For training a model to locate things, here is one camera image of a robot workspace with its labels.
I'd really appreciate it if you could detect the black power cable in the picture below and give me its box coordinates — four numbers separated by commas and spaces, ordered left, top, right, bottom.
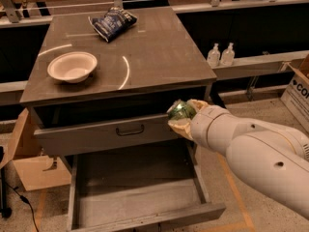
4, 181, 41, 232

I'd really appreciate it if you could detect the blue chip bag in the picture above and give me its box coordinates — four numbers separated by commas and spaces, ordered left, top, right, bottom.
88, 7, 137, 43

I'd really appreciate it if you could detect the grey drawer cabinet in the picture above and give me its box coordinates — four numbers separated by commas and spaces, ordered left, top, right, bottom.
19, 6, 217, 157

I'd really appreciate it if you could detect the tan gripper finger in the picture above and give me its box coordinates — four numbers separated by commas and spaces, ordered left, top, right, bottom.
168, 118, 193, 140
187, 99, 209, 112

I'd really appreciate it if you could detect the grey open middle drawer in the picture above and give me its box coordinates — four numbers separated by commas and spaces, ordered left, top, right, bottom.
67, 139, 225, 232

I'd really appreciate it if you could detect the brown cardboard box left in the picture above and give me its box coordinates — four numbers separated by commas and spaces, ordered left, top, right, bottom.
0, 109, 71, 190

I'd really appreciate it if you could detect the grey top drawer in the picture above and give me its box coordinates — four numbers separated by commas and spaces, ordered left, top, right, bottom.
35, 107, 181, 156

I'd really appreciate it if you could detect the crushed green soda can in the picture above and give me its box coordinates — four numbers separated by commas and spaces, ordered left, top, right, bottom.
167, 100, 196, 120

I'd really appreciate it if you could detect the white paper bowl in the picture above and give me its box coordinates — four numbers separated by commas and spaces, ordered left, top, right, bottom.
47, 51, 98, 83

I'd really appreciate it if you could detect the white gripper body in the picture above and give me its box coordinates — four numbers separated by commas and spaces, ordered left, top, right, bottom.
190, 105, 230, 151

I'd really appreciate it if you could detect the left clear sanitizer bottle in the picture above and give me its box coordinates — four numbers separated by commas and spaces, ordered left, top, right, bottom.
207, 43, 220, 67

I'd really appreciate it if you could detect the white printed cardboard box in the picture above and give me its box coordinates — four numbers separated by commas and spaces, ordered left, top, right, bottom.
281, 55, 309, 132

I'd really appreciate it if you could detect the right clear sanitizer bottle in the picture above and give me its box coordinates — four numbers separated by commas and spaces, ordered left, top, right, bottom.
220, 43, 235, 66

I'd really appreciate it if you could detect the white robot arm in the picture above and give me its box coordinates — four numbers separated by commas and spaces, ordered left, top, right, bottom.
167, 100, 309, 218

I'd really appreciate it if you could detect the grey metal railing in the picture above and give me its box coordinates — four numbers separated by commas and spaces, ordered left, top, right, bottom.
0, 0, 309, 29

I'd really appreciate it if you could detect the clear sanitizer bottle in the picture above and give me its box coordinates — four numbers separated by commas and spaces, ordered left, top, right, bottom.
207, 43, 220, 67
220, 43, 235, 66

